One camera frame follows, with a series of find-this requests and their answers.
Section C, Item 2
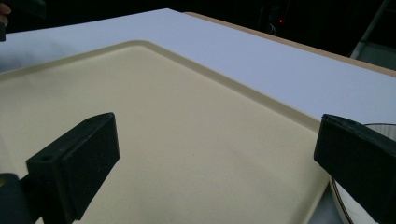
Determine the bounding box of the white tablecloth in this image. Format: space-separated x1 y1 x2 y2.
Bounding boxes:
0 7 396 224

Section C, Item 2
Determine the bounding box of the beige plastic tray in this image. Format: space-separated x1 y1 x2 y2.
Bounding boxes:
0 39 331 224

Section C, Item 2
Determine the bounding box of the metal stand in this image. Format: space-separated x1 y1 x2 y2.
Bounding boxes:
349 0 396 71

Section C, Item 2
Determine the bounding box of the white plate with dark rim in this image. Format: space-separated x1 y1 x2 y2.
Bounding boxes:
329 122 396 224

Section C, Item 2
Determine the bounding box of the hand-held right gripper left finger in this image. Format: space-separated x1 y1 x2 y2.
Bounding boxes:
19 112 120 224

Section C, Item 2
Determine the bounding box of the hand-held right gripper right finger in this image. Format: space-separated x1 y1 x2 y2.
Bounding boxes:
313 113 396 224

